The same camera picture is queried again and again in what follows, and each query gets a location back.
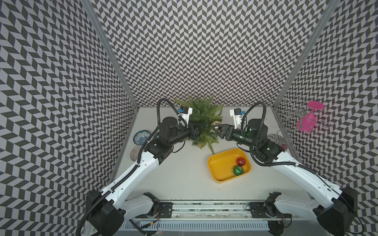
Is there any pink striped bowl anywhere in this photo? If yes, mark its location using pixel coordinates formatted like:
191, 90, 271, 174
130, 146, 144, 162

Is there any blue patterned bowl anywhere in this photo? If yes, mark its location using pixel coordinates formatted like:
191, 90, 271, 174
133, 130, 151, 146

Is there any small green christmas tree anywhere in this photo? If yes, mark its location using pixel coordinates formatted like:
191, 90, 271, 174
174, 95, 223, 155

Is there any left black mount plate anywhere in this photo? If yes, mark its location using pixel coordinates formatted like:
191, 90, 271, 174
147, 202, 173, 219

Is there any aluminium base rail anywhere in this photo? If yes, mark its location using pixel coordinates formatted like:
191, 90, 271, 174
121, 200, 319, 233

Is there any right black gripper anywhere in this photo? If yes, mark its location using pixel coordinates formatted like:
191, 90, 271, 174
211, 124, 258, 148

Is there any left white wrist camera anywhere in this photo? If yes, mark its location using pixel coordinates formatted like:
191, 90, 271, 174
178, 106, 193, 125

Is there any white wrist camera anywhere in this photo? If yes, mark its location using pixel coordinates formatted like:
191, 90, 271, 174
178, 106, 193, 125
229, 108, 245, 129

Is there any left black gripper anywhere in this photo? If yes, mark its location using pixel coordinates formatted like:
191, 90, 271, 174
168, 120, 206, 146

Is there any right black mount plate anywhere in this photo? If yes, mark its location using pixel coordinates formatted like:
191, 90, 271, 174
246, 202, 292, 219

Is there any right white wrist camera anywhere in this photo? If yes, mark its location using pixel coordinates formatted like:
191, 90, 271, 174
229, 108, 245, 129

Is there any red faceted ball ornament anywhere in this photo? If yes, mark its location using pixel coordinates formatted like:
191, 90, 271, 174
236, 157, 246, 167

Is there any wire glass rack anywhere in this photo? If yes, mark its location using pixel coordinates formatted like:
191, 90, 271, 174
277, 98, 331, 134

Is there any yellow plastic tray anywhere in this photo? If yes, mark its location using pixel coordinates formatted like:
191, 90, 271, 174
207, 148, 252, 183

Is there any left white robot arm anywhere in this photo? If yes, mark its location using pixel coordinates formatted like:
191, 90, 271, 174
75, 117, 206, 236

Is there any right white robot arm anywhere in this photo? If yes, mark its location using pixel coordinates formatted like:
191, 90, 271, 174
211, 119, 358, 236

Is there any black mount plate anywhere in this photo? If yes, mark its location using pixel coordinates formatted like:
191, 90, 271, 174
147, 202, 173, 219
246, 202, 292, 219

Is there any pink plastic wine glass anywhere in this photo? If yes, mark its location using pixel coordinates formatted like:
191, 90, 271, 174
296, 101, 325, 133

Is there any green glitter ball ornament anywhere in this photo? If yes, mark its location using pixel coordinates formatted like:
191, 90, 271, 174
232, 165, 244, 176

